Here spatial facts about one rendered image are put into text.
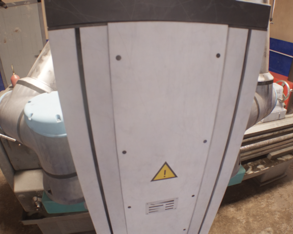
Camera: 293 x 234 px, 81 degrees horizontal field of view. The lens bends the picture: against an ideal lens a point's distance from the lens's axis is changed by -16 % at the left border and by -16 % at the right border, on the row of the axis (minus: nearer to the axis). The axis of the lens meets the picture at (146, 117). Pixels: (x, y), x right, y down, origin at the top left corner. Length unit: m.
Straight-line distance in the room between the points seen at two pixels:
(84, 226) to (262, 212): 1.78
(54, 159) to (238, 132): 0.42
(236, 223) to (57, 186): 1.87
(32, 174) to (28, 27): 3.44
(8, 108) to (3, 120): 0.04
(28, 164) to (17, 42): 3.41
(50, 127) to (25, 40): 4.09
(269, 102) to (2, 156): 1.48
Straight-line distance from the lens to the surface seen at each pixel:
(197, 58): 0.32
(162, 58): 0.30
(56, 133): 0.47
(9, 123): 0.63
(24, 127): 0.55
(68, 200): 0.59
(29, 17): 4.45
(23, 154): 1.42
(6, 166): 1.54
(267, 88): 0.71
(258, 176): 2.62
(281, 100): 2.17
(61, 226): 1.94
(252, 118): 0.63
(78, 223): 1.90
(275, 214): 2.44
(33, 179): 1.46
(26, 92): 0.63
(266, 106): 0.72
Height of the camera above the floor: 1.75
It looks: 29 degrees down
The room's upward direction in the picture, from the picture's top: straight up
